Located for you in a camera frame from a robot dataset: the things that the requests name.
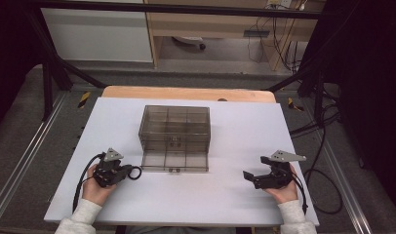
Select office chair base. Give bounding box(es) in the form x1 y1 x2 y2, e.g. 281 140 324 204
172 36 207 51

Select black metal frame stand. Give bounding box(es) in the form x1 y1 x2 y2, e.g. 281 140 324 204
23 9 107 122
265 58 327 129

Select left hand-held gripper black cable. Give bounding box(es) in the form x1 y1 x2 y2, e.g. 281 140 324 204
72 153 105 214

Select hand-held gripper black cable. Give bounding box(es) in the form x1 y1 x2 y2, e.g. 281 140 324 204
292 172 310 216
72 153 105 214

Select black power strip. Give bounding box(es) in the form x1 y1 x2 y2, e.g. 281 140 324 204
243 29 271 38

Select light wooden desk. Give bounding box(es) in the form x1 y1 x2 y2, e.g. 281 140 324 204
143 0 327 71

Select black floor cable loop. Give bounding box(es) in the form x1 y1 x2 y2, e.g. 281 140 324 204
290 103 344 215

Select right hand-held gripper black cable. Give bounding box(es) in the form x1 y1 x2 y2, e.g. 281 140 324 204
292 172 310 216

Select wooden table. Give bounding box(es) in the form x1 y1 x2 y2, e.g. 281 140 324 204
101 85 277 104

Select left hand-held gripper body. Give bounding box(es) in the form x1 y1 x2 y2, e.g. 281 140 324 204
93 147 126 188

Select white cabinet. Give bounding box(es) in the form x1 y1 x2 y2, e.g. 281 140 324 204
41 8 154 63

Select smoky transparent drawer box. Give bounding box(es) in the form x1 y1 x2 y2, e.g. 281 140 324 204
138 104 212 174

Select hanging black desk cables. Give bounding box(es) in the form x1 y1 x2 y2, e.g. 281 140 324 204
247 13 305 74

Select aluminium floor rail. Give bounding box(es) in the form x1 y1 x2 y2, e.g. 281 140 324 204
322 139 374 234
0 92 68 222

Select white foam board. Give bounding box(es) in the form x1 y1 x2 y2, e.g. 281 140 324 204
43 97 320 227

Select yellow black floor tape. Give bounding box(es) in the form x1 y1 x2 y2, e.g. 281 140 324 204
287 97 305 112
77 91 92 109

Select person's left hand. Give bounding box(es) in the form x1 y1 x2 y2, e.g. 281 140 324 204
81 163 117 207

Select person's right hand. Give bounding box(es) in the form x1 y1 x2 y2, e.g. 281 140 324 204
263 165 299 205

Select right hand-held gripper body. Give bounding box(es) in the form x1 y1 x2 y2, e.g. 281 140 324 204
253 149 307 190

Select black metal crossbar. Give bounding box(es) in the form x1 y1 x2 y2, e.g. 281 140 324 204
23 0 331 20

